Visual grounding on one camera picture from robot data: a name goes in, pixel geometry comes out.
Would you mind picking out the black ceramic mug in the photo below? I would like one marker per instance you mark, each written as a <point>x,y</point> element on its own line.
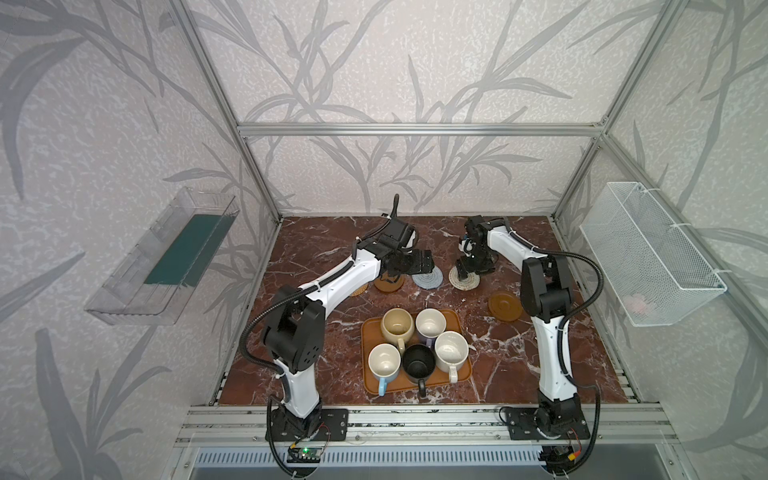
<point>418,363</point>

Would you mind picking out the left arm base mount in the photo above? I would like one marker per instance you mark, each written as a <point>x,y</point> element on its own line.
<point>322,424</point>

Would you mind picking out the orange serving tray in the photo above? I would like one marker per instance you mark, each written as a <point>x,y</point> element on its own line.
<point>371,336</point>

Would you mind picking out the grey woven coaster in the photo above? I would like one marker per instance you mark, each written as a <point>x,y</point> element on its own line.
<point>429,281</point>

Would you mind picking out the white wire mesh basket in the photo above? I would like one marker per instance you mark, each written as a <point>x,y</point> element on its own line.
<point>658,275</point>

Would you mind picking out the clear plastic wall bin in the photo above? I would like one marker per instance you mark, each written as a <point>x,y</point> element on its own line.
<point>155,281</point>

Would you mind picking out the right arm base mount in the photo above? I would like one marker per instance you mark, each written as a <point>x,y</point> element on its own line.
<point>539,423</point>

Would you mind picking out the cream woven coaster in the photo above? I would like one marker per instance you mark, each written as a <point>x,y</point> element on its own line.
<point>470,282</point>

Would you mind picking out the light blue mug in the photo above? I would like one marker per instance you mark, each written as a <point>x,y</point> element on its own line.
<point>384,362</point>

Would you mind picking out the white speckled mug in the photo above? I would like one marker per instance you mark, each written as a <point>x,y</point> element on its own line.
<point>451,351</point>

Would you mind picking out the beige ceramic mug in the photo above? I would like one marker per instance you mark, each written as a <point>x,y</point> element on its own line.
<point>397,327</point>

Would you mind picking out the woven straw coaster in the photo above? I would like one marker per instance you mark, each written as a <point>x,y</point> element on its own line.
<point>359,291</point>

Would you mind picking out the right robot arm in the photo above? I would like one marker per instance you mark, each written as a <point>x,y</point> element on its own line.
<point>546,293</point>

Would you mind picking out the purple ceramic mug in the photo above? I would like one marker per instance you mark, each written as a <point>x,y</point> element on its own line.
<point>429,325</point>

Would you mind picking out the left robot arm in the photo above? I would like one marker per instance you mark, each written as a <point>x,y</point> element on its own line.
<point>288,336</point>

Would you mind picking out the brown wooden saucer coaster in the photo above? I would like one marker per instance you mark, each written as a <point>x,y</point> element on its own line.
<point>387,283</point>

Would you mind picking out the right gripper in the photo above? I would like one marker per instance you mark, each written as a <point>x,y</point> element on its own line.
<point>470,262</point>

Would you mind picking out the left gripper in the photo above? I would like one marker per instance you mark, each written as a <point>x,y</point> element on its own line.
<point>417,261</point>

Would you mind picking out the aluminium front rail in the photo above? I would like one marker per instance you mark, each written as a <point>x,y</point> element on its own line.
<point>451,424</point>

